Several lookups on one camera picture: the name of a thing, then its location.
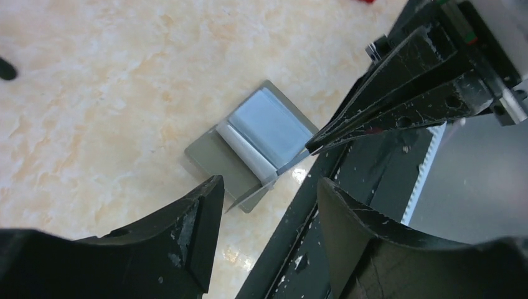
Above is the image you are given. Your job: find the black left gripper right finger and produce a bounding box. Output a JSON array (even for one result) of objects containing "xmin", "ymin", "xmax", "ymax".
[{"xmin": 317, "ymin": 180, "xmax": 527, "ymax": 298}]

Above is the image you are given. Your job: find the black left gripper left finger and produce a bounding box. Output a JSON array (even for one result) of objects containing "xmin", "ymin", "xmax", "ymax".
[{"xmin": 1, "ymin": 176, "xmax": 225, "ymax": 298}]

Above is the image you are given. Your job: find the grey card holder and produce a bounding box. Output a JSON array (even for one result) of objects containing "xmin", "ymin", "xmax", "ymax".
[{"xmin": 184, "ymin": 80, "xmax": 318, "ymax": 213}]

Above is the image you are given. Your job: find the pink music stand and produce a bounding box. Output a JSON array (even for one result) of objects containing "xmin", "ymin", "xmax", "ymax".
[{"xmin": 0, "ymin": 57, "xmax": 18, "ymax": 81}]

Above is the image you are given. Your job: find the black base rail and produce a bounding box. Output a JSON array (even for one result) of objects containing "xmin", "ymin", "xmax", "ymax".
[{"xmin": 237, "ymin": 129, "xmax": 434, "ymax": 298}]

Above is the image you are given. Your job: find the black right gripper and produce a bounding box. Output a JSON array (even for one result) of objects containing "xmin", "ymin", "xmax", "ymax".
[{"xmin": 306, "ymin": 1, "xmax": 527, "ymax": 154}]

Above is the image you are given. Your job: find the aluminium frame rail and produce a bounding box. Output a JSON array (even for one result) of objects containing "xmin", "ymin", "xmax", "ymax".
[{"xmin": 400, "ymin": 122, "xmax": 447, "ymax": 226}]

